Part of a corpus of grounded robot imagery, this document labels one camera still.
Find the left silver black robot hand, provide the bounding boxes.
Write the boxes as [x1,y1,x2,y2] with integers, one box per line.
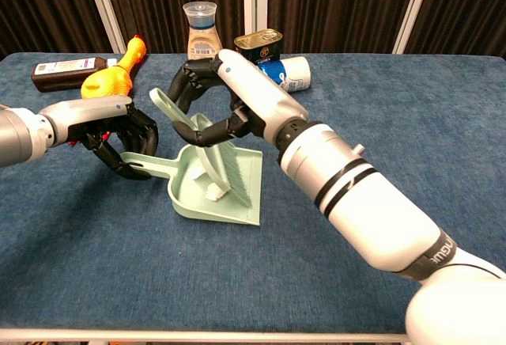
[39,95,160,182]

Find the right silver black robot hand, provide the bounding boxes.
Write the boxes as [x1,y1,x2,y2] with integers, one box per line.
[168,48,310,147]

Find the mint green hand broom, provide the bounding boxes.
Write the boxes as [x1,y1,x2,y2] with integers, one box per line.
[149,87,254,208]

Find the white paper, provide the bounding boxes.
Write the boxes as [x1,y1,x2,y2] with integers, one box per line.
[191,167,226,203]

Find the mint green plastic dustpan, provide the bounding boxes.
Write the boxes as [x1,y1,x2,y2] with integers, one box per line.
[119,143,264,227]

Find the yellow rubber chicken toy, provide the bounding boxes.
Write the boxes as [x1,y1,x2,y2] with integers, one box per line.
[67,34,148,147]

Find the blue and white drink can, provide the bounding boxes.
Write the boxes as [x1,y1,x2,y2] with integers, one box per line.
[256,56,312,93]

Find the brown bottle with white label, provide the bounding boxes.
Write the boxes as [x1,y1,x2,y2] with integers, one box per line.
[30,56,119,93]

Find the black and gold tin can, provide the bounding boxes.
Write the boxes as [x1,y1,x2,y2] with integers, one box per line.
[233,29,284,63]

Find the beige sauce bottle clear cap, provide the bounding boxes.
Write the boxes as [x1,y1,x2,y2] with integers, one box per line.
[182,1,222,62]

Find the dark brown pleated curtain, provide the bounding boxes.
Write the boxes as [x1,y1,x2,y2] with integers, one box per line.
[0,0,506,61]

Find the white table frame rail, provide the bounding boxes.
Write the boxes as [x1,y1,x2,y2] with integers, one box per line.
[0,327,412,345]

